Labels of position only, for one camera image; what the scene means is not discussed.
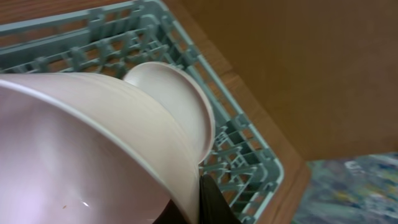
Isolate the large pink plate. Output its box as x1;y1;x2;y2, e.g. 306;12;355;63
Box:
123;62;215;163

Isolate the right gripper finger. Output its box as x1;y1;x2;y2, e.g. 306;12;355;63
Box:
200;174;241;224

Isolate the pink bowl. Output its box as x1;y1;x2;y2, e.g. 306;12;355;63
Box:
1;73;199;223

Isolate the grey dishwasher rack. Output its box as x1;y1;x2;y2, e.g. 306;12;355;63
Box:
1;1;284;223

